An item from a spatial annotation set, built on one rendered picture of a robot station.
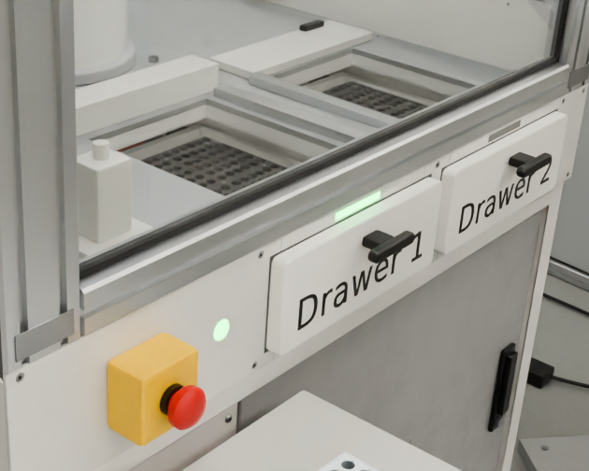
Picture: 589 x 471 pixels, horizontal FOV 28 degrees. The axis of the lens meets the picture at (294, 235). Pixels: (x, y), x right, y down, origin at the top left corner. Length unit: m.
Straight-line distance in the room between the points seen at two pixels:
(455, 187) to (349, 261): 0.21
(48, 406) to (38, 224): 0.17
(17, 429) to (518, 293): 0.97
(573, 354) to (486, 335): 1.17
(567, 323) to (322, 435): 1.86
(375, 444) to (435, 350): 0.41
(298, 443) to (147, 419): 0.21
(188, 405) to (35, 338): 0.15
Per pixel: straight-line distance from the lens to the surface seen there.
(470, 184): 1.43
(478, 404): 1.79
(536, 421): 2.62
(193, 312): 1.09
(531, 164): 1.48
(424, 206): 1.34
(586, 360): 2.87
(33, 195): 0.90
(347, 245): 1.23
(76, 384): 1.01
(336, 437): 1.20
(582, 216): 3.12
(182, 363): 1.03
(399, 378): 1.53
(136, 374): 1.00
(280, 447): 1.18
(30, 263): 0.92
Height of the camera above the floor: 1.47
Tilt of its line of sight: 27 degrees down
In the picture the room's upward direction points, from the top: 4 degrees clockwise
